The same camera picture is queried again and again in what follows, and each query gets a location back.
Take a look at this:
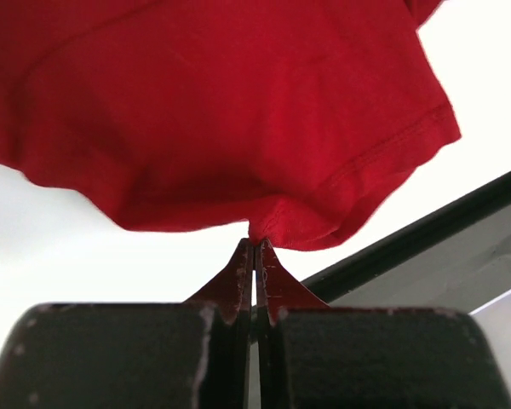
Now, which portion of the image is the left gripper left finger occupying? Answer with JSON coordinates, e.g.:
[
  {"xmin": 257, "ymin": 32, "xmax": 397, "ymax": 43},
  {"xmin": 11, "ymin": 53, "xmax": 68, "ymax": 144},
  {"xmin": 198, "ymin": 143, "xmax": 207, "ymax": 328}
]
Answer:
[{"xmin": 0, "ymin": 239, "xmax": 254, "ymax": 409}]

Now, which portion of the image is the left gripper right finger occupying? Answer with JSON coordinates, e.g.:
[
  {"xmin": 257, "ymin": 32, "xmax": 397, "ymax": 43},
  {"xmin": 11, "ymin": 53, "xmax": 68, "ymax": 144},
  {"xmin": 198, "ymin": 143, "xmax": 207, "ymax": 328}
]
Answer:
[{"xmin": 255, "ymin": 241, "xmax": 511, "ymax": 408}]

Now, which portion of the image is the dark red t shirt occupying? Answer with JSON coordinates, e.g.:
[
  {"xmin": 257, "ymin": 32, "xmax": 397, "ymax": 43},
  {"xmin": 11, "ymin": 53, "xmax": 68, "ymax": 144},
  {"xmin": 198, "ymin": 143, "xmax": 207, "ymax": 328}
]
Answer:
[{"xmin": 0, "ymin": 1, "xmax": 460, "ymax": 251}]

